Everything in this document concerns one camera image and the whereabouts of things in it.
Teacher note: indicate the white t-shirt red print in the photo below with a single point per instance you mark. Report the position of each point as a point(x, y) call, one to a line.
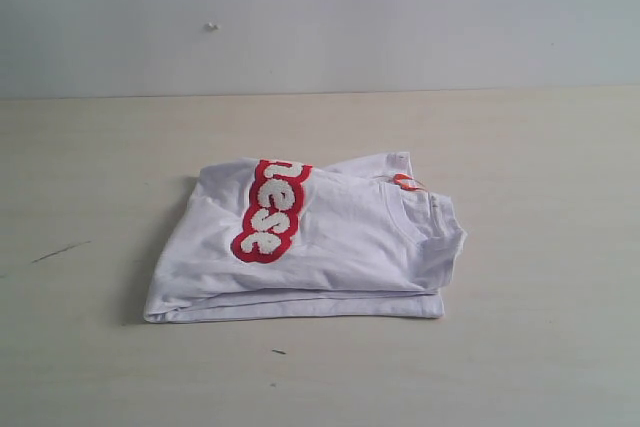
point(263, 239)

